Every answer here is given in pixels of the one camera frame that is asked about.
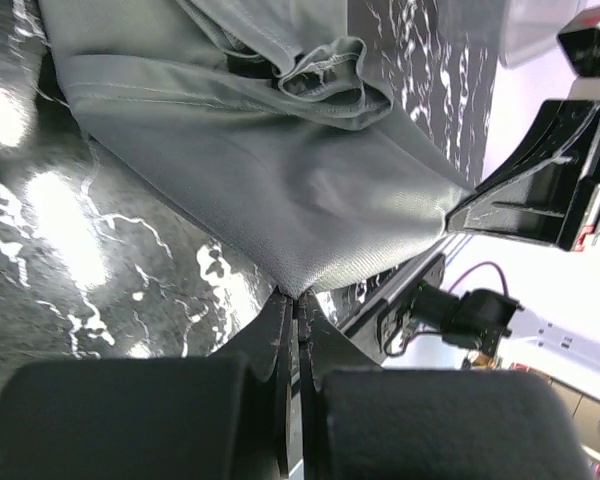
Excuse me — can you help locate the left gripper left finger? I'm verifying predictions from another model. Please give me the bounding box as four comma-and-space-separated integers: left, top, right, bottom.
0, 293, 293, 479

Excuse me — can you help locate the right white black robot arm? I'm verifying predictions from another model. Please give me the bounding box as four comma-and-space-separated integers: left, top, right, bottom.
401, 100, 600, 356

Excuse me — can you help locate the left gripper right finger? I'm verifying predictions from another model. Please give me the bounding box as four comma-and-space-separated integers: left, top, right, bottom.
297, 294, 591, 479

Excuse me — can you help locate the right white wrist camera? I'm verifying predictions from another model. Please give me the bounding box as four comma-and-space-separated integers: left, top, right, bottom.
557, 5, 600, 78

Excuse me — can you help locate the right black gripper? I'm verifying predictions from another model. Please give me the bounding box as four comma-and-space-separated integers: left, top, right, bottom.
447, 99, 600, 250

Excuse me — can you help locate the black marble pattern mat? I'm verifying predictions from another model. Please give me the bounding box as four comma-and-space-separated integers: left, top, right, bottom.
0, 1, 499, 390

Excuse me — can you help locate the grey t shirt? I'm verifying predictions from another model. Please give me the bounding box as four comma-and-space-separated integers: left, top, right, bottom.
39, 1, 472, 297

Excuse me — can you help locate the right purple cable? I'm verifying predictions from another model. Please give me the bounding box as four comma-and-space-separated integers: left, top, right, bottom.
449, 260, 511, 301

